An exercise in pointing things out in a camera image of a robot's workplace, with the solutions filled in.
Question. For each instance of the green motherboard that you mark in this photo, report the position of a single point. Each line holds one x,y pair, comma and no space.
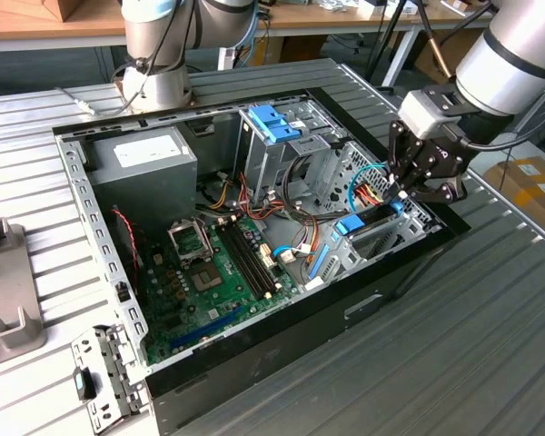
218,309

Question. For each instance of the metal disk bay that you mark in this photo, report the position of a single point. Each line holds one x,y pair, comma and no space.
406,227

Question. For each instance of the blue plastic drive latch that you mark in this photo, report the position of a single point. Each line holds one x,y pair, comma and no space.
272,119

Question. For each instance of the blue expansion slot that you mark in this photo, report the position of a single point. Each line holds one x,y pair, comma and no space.
209,326

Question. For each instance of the open black PC case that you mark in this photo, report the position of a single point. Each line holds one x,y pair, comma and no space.
300,345

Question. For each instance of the black tripod stand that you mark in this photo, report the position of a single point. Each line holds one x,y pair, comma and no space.
387,38

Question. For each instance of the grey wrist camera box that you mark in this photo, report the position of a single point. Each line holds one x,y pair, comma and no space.
424,113

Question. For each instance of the brown arm base plate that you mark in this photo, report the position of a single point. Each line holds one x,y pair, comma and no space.
119,93

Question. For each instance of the black RAM slot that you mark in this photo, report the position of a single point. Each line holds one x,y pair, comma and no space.
254,254
243,259

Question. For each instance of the wooden crate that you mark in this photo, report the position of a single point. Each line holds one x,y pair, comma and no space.
72,10

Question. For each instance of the hinged metal slot bracket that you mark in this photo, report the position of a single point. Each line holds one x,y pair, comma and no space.
88,352

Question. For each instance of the long wooden desk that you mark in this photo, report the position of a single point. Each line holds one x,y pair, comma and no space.
345,22

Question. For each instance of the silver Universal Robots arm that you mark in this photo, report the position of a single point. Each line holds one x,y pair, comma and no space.
154,36

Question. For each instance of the hard disk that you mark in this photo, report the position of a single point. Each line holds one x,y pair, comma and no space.
349,225

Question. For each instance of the grey parts rack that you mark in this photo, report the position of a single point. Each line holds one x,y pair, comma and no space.
9,286

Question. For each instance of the large brown box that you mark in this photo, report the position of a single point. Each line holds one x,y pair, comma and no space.
436,54

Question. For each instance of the grey metal drive cage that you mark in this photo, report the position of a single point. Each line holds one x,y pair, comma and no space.
259,168

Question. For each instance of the grey Dell power supply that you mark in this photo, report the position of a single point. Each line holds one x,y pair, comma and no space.
141,181

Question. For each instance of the black case fan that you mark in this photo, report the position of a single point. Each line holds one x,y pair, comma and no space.
125,245

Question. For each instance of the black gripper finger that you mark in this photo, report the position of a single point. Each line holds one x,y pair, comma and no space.
436,193
397,145

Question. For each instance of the cardboard box with labels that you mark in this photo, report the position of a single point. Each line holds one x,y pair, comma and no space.
536,195

